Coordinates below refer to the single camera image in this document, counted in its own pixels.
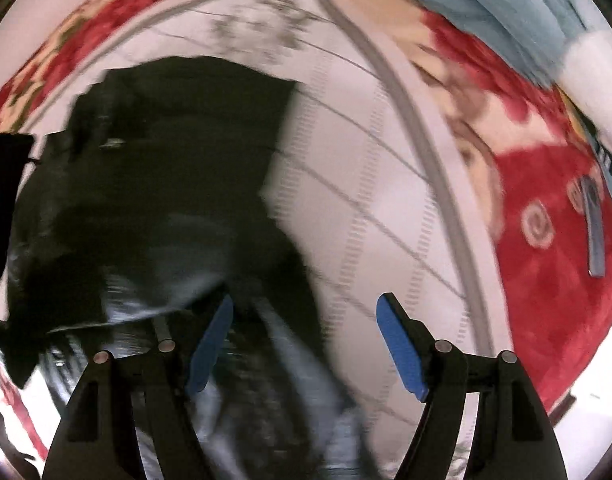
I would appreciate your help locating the red floral blanket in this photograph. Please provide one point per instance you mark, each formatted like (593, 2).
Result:
(541, 220)

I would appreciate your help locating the black garment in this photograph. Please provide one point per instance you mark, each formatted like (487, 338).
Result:
(161, 185)

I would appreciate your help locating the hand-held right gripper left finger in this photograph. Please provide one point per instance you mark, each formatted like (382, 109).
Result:
(210, 347)

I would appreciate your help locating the grey blue garment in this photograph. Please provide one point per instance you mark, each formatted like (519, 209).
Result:
(286, 400)

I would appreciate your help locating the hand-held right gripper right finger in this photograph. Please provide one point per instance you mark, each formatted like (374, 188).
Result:
(400, 350)

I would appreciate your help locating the white cloth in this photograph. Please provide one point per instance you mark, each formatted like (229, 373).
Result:
(588, 65)

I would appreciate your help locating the grey flat bar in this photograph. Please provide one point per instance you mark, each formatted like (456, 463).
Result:
(594, 230)

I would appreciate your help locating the white quilted bed cover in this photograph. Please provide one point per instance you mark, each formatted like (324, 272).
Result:
(366, 160)

